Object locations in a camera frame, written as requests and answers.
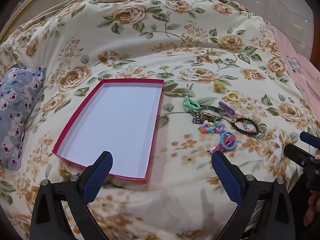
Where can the red shallow cardboard box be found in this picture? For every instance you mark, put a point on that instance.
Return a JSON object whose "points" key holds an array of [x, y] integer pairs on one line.
{"points": [[112, 127]]}

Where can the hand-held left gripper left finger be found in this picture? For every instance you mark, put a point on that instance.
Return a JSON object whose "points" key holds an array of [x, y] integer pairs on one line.
{"points": [[100, 175]]}

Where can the gold bed frame edge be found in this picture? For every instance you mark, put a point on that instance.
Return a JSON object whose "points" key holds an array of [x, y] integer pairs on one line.
{"points": [[22, 7]]}

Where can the person's right hand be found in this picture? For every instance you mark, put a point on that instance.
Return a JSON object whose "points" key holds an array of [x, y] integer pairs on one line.
{"points": [[312, 210]]}

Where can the purple hair clip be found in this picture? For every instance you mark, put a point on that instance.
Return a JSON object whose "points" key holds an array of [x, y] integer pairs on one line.
{"points": [[226, 108]]}

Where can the pink hair clip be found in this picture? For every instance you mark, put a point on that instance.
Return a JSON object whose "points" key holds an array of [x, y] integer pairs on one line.
{"points": [[228, 141]]}

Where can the grey bear print pillow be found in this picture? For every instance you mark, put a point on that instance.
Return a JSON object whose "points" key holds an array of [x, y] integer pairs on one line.
{"points": [[15, 115]]}

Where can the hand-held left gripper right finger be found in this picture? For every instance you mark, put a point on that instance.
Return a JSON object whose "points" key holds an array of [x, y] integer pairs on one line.
{"points": [[226, 177]]}

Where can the yellow hair claw clip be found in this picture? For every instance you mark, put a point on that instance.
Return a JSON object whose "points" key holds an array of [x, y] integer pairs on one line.
{"points": [[218, 85]]}

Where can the floral cream blanket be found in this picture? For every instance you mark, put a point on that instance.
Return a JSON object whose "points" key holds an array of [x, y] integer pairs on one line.
{"points": [[155, 42]]}

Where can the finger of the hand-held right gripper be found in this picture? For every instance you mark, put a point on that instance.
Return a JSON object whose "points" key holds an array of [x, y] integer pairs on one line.
{"points": [[298, 155], [310, 138]]}

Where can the pink printed bed sheet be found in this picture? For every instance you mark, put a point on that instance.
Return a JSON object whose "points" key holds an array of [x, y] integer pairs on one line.
{"points": [[300, 62]]}

